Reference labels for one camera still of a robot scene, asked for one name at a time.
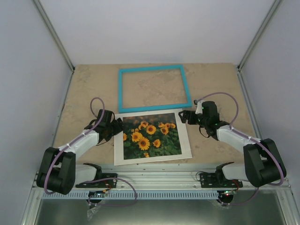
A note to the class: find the slotted cable duct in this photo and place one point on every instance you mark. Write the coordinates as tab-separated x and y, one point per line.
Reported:
141	195

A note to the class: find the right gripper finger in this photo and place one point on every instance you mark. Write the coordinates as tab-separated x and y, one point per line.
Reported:
190	120
187	115

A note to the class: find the teal wooden picture frame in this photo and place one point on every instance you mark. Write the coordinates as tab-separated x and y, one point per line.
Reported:
155	107

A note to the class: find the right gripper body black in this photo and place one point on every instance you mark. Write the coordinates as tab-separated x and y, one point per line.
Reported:
204	121

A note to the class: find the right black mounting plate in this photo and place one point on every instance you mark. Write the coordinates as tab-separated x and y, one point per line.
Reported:
210	180

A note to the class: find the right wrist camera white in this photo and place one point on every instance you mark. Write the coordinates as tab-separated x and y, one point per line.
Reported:
199	107

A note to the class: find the left aluminium corner post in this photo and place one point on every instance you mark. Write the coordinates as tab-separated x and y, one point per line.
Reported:
46	20

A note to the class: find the aluminium corner post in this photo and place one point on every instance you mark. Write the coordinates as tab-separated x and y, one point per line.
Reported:
266	21
46	20

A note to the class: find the sunflower photo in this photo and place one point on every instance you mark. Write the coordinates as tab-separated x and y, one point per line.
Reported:
150	136

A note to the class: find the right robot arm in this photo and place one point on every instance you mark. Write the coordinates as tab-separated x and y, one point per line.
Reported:
262	164

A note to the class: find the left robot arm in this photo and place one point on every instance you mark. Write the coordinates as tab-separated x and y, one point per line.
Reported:
59	172

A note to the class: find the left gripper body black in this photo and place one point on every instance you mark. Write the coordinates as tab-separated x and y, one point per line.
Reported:
110	132

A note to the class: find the right aluminium corner post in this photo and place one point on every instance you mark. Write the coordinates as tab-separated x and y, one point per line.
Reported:
266	21

